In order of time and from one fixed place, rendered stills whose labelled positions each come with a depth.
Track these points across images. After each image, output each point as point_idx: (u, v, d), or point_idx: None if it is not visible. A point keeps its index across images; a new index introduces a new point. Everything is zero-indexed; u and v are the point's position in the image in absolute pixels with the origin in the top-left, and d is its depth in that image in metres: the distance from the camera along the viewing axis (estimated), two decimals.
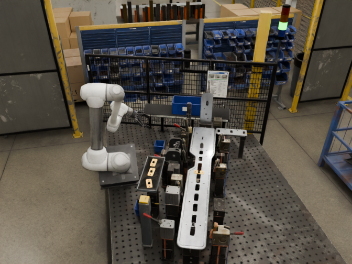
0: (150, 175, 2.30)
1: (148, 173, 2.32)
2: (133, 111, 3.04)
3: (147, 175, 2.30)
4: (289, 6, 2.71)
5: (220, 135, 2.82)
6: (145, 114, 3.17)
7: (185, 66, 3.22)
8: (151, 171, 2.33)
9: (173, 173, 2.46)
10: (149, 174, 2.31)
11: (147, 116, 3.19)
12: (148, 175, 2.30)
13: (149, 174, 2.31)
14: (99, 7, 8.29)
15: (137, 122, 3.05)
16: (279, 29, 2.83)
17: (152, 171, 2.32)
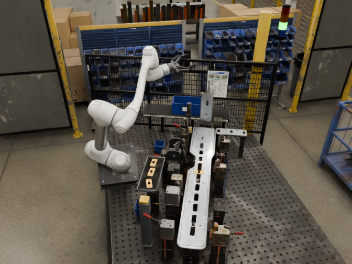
0: (150, 175, 2.30)
1: (148, 173, 2.32)
2: (168, 64, 2.55)
3: (147, 175, 2.30)
4: (289, 6, 2.71)
5: (220, 135, 2.82)
6: (183, 55, 2.63)
7: (185, 66, 3.22)
8: (151, 171, 2.33)
9: (173, 173, 2.46)
10: (149, 174, 2.31)
11: (186, 55, 2.64)
12: (148, 175, 2.30)
13: (149, 174, 2.31)
14: (99, 7, 8.29)
15: (180, 71, 2.55)
16: (279, 29, 2.83)
17: (152, 171, 2.32)
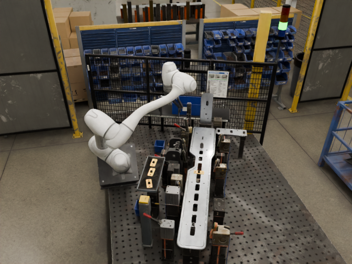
0: (150, 175, 2.30)
1: (148, 173, 2.32)
2: None
3: (147, 175, 2.30)
4: (289, 6, 2.71)
5: (220, 135, 2.82)
6: (161, 108, 2.42)
7: (185, 66, 3.22)
8: (151, 171, 2.33)
9: (173, 173, 2.46)
10: (149, 174, 2.31)
11: (161, 112, 2.43)
12: (148, 175, 2.30)
13: (149, 174, 2.31)
14: (99, 7, 8.29)
15: (179, 100, 2.35)
16: (279, 29, 2.83)
17: (152, 171, 2.32)
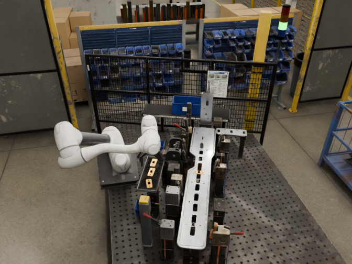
0: (150, 175, 2.30)
1: (148, 173, 2.32)
2: None
3: (147, 175, 2.30)
4: (289, 6, 2.71)
5: (220, 135, 2.82)
6: (142, 158, 2.30)
7: (185, 66, 3.22)
8: (151, 171, 2.33)
9: (173, 173, 2.46)
10: (149, 174, 2.31)
11: (142, 163, 2.31)
12: (148, 175, 2.30)
13: (149, 174, 2.31)
14: (99, 7, 8.29)
15: (161, 153, 2.21)
16: (279, 29, 2.83)
17: (152, 171, 2.32)
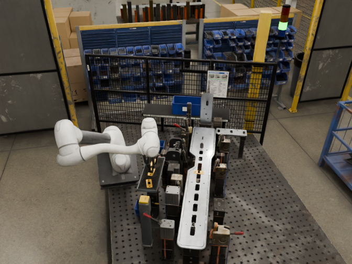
0: (150, 175, 2.30)
1: (148, 173, 2.32)
2: None
3: (147, 175, 2.30)
4: (289, 6, 2.71)
5: (220, 135, 2.82)
6: (150, 164, 2.31)
7: (185, 66, 3.22)
8: (151, 171, 2.33)
9: (173, 173, 2.46)
10: (149, 174, 2.31)
11: (150, 168, 2.32)
12: (148, 175, 2.30)
13: (149, 174, 2.31)
14: (99, 7, 8.29)
15: (157, 157, 2.24)
16: (279, 29, 2.83)
17: (152, 171, 2.32)
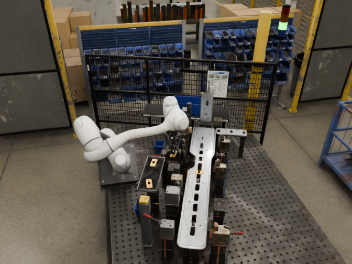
0: (172, 156, 2.32)
1: (170, 154, 2.34)
2: None
3: (170, 156, 2.32)
4: (289, 6, 2.71)
5: (220, 135, 2.82)
6: (172, 145, 2.34)
7: (185, 66, 3.22)
8: (173, 152, 2.35)
9: (173, 173, 2.46)
10: (172, 155, 2.33)
11: (172, 150, 2.34)
12: (171, 156, 2.32)
13: (171, 155, 2.33)
14: (99, 7, 8.29)
15: (179, 138, 2.27)
16: (279, 29, 2.83)
17: (174, 152, 2.34)
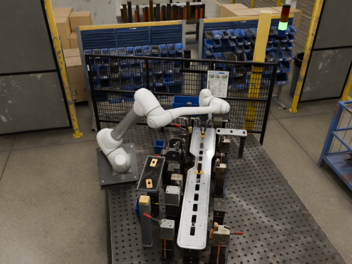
0: (202, 136, 2.89)
1: (200, 135, 2.91)
2: None
3: (200, 136, 2.89)
4: (289, 6, 2.71)
5: (220, 135, 2.82)
6: (202, 128, 2.90)
7: (185, 66, 3.22)
8: (202, 133, 2.92)
9: (173, 173, 2.46)
10: (201, 135, 2.90)
11: (201, 132, 2.91)
12: (201, 137, 2.89)
13: (201, 136, 2.90)
14: (99, 7, 8.29)
15: (209, 121, 2.84)
16: (279, 29, 2.83)
17: (203, 133, 2.91)
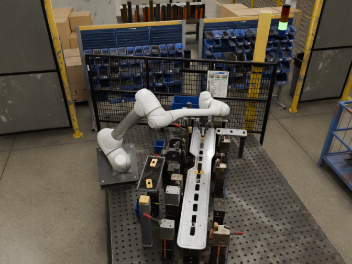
0: (202, 139, 2.90)
1: (200, 137, 2.92)
2: None
3: (200, 139, 2.90)
4: (289, 6, 2.71)
5: (220, 135, 2.82)
6: None
7: (185, 66, 3.22)
8: (202, 135, 2.93)
9: (173, 173, 2.46)
10: (201, 138, 2.91)
11: (201, 134, 2.93)
12: (201, 139, 2.90)
13: (201, 138, 2.91)
14: (99, 7, 8.29)
15: (209, 124, 2.85)
16: (279, 29, 2.83)
17: (203, 135, 2.93)
